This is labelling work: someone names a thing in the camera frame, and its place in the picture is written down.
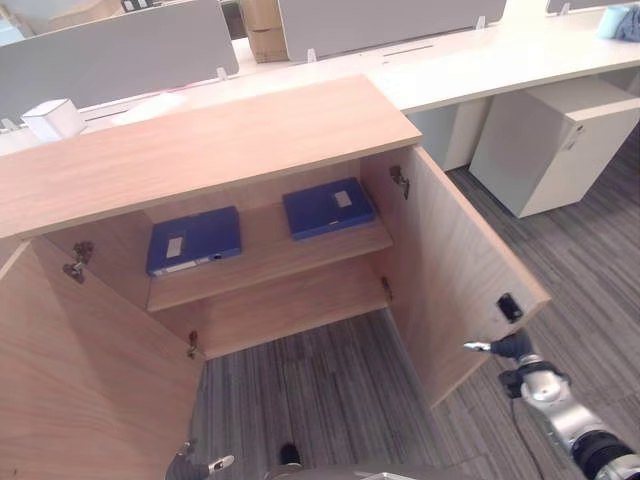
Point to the right wooden cabinet door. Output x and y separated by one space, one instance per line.
450 260

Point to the left wooden cabinet door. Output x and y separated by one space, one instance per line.
75 380

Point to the white pedestal drawer cabinet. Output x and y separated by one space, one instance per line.
540 150

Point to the white square box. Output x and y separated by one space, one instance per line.
52 119

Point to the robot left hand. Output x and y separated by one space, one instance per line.
192 470

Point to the blue folder with white label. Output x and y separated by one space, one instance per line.
320 210

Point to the light wood office cabinet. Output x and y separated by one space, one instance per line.
210 145

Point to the metal cabinet door hinge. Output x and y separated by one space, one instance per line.
192 344
78 261
400 180

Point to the white office desk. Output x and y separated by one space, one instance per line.
500 65

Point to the robot dark foot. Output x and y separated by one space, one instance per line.
289 454

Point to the black door latch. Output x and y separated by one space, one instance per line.
509 307

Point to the brown cardboard box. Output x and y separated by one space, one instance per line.
265 30

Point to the wooden cabinet door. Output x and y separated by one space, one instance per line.
75 380
450 260

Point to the white divider clamp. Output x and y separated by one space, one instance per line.
565 8
480 23
222 74
311 55

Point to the wide grey desk divider panel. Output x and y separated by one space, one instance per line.
115 55

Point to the blue folder with spine label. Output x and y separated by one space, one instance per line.
200 235

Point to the blue cloth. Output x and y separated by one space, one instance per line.
629 25

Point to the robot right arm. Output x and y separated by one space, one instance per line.
565 410

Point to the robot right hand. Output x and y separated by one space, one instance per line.
512 346

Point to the light blue container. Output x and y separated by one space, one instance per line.
607 22

